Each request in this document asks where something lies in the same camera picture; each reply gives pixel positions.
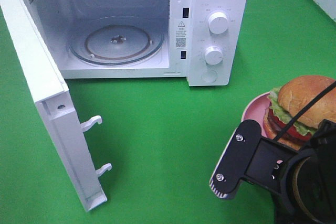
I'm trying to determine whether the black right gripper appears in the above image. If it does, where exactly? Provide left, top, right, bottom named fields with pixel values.
left=270, top=120, right=335, bottom=223

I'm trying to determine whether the burger with lettuce and tomato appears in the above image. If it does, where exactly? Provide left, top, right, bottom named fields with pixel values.
left=263, top=75, right=335, bottom=150

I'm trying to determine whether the round white door release button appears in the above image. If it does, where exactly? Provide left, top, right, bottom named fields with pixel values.
left=202, top=70, right=217, bottom=83

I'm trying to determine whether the white microwave door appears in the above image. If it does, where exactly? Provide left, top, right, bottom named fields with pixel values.
left=1, top=0, right=112, bottom=211

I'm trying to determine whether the pink round plate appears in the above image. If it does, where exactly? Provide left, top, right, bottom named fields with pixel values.
left=241, top=92, right=270, bottom=135

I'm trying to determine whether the lower white timer knob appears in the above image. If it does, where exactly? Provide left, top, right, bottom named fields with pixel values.
left=204, top=46, right=224, bottom=66

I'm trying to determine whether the upper white power knob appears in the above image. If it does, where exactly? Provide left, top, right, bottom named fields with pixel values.
left=207, top=10, right=229, bottom=35

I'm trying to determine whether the green table cloth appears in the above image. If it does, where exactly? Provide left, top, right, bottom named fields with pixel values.
left=1, top=0, right=335, bottom=223

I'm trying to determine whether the white microwave oven body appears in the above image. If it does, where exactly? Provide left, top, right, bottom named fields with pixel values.
left=27, top=0, right=246, bottom=86

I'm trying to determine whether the glass microwave turntable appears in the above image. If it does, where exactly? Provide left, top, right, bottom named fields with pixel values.
left=69, top=16, right=169, bottom=66

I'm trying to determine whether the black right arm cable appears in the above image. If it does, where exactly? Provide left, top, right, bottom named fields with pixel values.
left=275, top=80, right=336, bottom=142

